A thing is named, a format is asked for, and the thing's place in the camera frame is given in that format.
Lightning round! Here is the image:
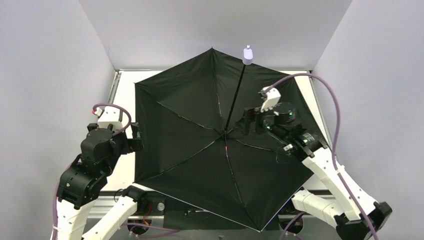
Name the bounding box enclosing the black and lavender folding umbrella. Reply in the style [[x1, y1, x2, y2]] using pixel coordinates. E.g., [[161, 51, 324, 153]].
[[134, 48, 313, 232]]

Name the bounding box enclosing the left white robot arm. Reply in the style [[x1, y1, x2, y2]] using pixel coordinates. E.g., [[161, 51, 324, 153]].
[[51, 121, 147, 240]]

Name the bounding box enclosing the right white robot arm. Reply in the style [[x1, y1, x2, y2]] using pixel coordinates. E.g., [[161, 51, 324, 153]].
[[236, 103, 393, 240]]

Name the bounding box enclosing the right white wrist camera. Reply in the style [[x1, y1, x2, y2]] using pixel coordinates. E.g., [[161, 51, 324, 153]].
[[259, 86, 281, 113]]

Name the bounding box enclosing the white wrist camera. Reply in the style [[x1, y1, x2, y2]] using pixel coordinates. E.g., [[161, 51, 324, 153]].
[[92, 106, 123, 132], [259, 86, 281, 113]]

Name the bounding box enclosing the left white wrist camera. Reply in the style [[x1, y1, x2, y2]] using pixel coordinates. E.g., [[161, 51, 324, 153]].
[[92, 106, 123, 132]]

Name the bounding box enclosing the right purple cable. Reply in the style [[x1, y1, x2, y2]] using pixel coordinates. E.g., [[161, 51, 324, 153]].
[[264, 72, 380, 240]]

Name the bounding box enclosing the purple cable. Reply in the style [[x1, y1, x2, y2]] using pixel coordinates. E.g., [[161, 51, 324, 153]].
[[51, 103, 133, 240], [264, 72, 380, 240]]

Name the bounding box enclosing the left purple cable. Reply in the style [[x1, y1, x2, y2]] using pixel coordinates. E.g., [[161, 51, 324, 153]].
[[51, 103, 133, 240]]

